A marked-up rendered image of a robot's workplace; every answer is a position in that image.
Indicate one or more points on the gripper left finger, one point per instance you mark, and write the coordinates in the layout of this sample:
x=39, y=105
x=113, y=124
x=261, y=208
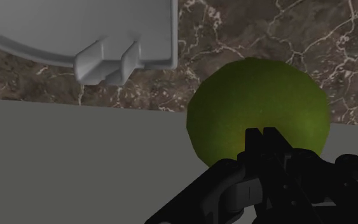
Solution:
x=225, y=186

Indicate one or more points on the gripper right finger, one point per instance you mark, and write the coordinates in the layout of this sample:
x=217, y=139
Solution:
x=327, y=186

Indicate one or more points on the green apple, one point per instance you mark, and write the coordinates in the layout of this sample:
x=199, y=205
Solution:
x=253, y=99

